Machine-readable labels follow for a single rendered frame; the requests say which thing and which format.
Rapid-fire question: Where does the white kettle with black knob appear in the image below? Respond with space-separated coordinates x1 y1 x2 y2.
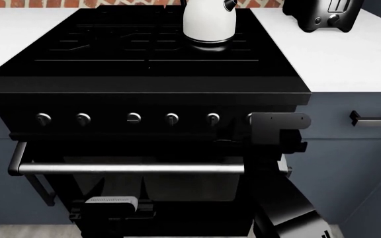
179 0 237 44

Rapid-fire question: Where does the black toaster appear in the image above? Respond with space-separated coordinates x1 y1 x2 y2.
282 0 370 34

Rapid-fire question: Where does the grey ribbed left gripper finger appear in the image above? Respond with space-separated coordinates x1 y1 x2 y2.
84 196 139 212

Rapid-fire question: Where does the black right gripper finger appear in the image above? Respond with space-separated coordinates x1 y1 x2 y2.
250 112 312 145

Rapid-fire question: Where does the black kitchen stove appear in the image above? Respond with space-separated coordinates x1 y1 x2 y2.
0 4 313 238

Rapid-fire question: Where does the black drawer pull handle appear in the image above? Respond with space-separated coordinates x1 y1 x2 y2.
349 109 381 129

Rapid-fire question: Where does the metal oven door handle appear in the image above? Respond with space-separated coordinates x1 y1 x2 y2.
7 141 245 177

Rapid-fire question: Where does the blue-grey cabinet with drawer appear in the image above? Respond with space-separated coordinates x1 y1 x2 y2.
286 91 381 226

